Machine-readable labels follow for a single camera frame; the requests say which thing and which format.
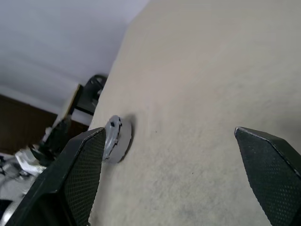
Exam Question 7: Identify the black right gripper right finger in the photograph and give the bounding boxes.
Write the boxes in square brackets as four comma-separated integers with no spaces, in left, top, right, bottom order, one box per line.
[234,126,301,226]

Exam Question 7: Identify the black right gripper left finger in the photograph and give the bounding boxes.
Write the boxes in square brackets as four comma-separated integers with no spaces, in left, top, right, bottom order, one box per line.
[7,126,106,226]

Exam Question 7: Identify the small grey gear disc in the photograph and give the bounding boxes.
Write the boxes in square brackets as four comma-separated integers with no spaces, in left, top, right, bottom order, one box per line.
[101,114,132,164]

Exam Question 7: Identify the pale crumpled clutter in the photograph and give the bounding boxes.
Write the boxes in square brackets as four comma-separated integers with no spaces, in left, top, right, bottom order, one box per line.
[0,145,48,184]

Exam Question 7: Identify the beige board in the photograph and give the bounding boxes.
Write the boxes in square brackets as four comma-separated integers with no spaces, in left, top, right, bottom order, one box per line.
[61,84,83,118]

